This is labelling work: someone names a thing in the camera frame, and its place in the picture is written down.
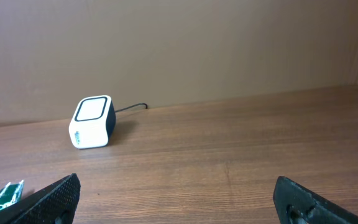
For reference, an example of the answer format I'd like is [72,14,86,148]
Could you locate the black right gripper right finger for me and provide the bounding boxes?
[273,176,358,224]

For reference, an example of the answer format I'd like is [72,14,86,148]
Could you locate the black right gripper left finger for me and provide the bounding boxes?
[0,173,81,224]

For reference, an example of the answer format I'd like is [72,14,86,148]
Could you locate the green 3M gloves package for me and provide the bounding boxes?
[0,180,24,210]

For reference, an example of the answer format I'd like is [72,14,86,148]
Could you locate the white barcode scanner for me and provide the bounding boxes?
[68,95,116,149]

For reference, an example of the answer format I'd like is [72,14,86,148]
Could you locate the black scanner cable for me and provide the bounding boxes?
[114,103,149,113]

